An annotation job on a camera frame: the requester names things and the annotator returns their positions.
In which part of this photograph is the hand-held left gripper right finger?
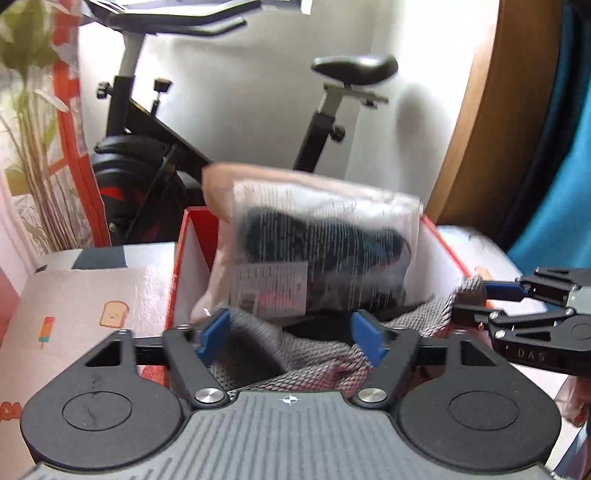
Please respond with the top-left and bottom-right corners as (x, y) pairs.
(349, 310), (498, 409)

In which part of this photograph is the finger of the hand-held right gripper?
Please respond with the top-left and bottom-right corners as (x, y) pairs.
(484, 268), (583, 306)
(451, 305), (576, 341)

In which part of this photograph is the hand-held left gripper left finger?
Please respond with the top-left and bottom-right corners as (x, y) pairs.
(85, 308), (230, 409)

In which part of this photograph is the grey mesh cloth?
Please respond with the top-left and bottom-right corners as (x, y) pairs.
(209, 272), (498, 398)

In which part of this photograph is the red cardboard box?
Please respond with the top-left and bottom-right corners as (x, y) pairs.
(166, 206), (477, 389)

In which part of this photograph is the plastic-bagged dark garment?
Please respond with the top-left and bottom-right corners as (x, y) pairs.
(191, 163), (425, 325)

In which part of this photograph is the person's right hand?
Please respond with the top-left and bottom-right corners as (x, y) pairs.
(560, 375), (591, 428)

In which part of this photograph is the blue curtain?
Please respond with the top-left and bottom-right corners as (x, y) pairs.
(495, 0), (591, 283)

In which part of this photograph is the patterned tablecloth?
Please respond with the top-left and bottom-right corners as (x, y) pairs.
(0, 225), (579, 480)

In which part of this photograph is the wooden door panel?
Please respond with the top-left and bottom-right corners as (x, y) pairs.
(424, 0), (562, 228)

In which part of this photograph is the black exercise bike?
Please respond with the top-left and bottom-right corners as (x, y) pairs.
(87, 0), (399, 246)

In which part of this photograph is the printed pink curtain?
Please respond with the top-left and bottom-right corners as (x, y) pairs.
(0, 0), (112, 324)

